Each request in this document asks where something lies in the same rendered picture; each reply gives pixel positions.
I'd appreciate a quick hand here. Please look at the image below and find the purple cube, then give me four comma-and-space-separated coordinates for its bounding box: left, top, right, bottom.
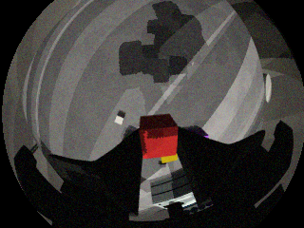
187, 128, 209, 138

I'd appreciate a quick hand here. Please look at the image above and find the red block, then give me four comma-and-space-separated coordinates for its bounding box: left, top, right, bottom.
140, 114, 179, 159

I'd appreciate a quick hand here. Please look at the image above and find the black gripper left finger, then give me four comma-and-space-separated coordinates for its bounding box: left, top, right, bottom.
48, 128, 143, 217

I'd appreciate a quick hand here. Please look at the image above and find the yellow block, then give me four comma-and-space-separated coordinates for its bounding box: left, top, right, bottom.
161, 153, 178, 163

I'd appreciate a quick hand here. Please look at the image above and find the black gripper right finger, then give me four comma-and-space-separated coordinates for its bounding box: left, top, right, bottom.
176, 126, 266, 206

